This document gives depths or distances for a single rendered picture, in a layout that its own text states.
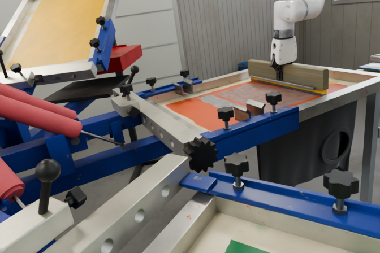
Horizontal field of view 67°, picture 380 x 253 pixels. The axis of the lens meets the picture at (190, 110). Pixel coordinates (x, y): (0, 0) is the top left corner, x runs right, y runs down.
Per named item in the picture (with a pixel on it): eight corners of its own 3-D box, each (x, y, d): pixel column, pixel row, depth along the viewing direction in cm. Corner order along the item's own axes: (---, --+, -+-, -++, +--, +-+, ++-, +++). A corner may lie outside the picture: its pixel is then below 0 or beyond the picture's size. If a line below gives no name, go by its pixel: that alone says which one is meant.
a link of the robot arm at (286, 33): (280, 31, 105) (280, 39, 106) (298, 27, 108) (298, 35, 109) (266, 30, 111) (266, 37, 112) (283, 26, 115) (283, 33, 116)
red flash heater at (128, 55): (88, 64, 234) (84, 49, 230) (143, 57, 230) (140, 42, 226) (51, 83, 176) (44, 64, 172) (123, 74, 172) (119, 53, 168)
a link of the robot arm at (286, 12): (315, -3, 97) (293, 1, 94) (314, 29, 101) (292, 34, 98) (285, -2, 110) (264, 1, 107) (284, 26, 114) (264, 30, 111)
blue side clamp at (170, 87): (198, 91, 136) (197, 77, 133) (204, 93, 131) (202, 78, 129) (138, 108, 124) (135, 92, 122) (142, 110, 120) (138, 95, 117)
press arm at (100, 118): (135, 119, 95) (133, 105, 94) (141, 124, 90) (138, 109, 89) (82, 135, 89) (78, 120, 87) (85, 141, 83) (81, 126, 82)
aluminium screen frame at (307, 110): (277, 68, 153) (277, 60, 152) (394, 85, 103) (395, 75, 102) (138, 106, 122) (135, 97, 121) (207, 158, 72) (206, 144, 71)
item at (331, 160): (333, 166, 124) (336, 86, 112) (352, 174, 117) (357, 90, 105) (249, 209, 106) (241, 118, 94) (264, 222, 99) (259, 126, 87)
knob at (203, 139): (207, 156, 68) (203, 127, 65) (220, 166, 63) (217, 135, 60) (179, 167, 65) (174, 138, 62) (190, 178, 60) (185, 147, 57)
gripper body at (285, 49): (280, 36, 106) (280, 66, 110) (301, 32, 110) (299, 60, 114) (266, 35, 112) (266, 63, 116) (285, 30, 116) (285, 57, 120)
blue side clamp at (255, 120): (286, 123, 88) (285, 102, 86) (299, 128, 84) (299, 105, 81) (202, 156, 76) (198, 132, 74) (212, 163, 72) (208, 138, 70)
